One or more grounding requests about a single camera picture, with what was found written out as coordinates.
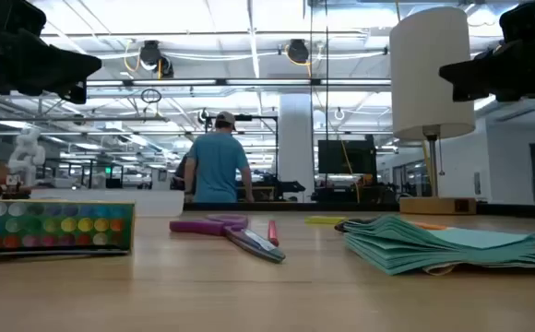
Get green yellow crayon box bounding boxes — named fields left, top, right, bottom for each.
left=0, top=198, right=136, bottom=255

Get orange pencil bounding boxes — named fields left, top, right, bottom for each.
left=408, top=221, right=448, bottom=231

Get teal sticky note pad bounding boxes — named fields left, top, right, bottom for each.
left=343, top=214, right=535, bottom=277

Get purple handled scissors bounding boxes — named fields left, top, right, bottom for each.
left=169, top=213, right=287, bottom=265

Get red pencil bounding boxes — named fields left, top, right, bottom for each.
left=267, top=219, right=280, bottom=248

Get white shade wooden table lamp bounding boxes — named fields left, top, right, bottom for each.
left=389, top=6, right=478, bottom=216

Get white humanoid robot figure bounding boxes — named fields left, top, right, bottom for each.
left=7, top=126, right=46, bottom=188

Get black monitor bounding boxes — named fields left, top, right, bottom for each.
left=317, top=135, right=378, bottom=175

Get person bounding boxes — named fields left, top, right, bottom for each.
left=170, top=110, right=255, bottom=204

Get white building column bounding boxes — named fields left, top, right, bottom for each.
left=278, top=94, right=315, bottom=203

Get small yellow eraser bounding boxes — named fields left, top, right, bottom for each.
left=303, top=215, right=348, bottom=226

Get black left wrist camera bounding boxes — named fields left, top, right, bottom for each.
left=0, top=0, right=48, bottom=36

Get black ceiling cable reel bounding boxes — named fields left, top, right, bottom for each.
left=285, top=39, right=311, bottom=65
left=137, top=40, right=175, bottom=79

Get yellow cord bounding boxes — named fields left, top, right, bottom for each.
left=421, top=139, right=434, bottom=197

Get black power cable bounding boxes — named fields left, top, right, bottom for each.
left=323, top=0, right=331, bottom=185

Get black metal table frame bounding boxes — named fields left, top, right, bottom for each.
left=0, top=200, right=535, bottom=220

